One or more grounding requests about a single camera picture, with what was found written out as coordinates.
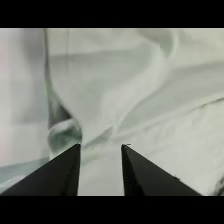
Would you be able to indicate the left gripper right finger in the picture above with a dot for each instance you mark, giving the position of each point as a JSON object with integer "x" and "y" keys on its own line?
{"x": 146, "y": 178}

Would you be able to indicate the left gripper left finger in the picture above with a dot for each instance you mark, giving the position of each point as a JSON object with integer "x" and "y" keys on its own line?
{"x": 59, "y": 176}

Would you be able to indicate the white shirt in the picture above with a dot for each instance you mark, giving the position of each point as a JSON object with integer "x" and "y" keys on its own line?
{"x": 140, "y": 93}

